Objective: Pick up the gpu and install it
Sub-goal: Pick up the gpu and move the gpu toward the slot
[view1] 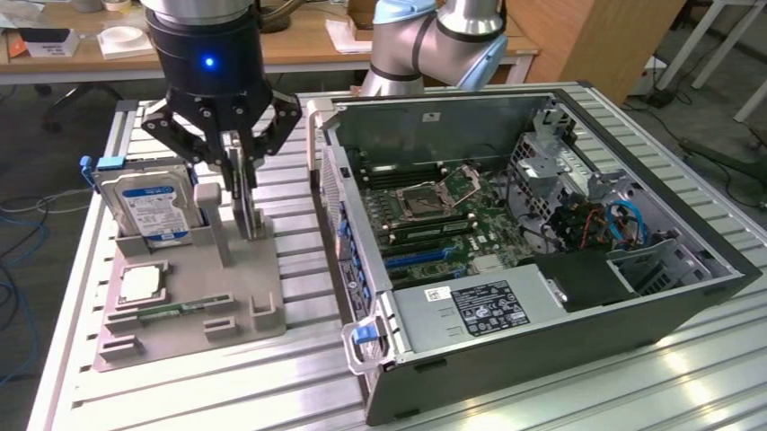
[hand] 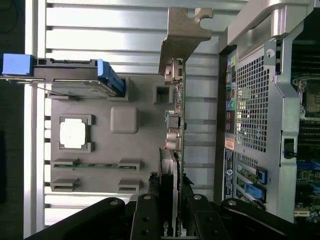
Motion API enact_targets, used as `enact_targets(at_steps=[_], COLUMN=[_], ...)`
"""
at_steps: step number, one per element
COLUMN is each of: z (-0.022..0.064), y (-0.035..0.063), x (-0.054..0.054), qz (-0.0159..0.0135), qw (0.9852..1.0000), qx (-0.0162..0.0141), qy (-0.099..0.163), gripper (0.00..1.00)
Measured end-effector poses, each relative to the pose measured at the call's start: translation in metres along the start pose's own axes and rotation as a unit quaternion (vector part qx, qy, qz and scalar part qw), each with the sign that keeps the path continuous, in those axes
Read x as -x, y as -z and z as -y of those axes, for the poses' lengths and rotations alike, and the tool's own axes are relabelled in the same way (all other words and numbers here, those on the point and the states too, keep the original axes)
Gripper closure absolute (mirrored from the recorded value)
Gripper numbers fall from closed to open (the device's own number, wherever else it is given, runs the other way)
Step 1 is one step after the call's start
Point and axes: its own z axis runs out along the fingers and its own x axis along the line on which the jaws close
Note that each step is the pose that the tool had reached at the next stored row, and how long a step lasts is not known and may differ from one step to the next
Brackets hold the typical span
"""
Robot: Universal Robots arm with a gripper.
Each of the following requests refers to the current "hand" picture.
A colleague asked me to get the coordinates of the grey plastic parts rack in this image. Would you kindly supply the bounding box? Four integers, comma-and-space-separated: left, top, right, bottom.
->
44, 76, 176, 201

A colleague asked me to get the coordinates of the green RAM stick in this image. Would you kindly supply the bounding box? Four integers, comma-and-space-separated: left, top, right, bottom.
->
53, 162, 140, 169

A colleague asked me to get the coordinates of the silver CPU chip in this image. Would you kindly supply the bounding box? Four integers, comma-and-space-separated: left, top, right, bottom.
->
59, 118, 87, 149

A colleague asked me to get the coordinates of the blue expansion slot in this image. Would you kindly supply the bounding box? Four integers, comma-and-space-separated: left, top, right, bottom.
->
297, 161, 320, 173

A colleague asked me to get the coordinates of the open black PC case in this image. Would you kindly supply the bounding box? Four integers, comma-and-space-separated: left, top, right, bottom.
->
217, 0, 320, 225

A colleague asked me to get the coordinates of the CPU socket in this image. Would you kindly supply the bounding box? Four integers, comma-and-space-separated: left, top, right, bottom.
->
301, 79, 320, 115

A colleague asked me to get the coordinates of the hard disk with blue caddy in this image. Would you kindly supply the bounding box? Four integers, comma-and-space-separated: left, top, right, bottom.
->
0, 52, 126, 97

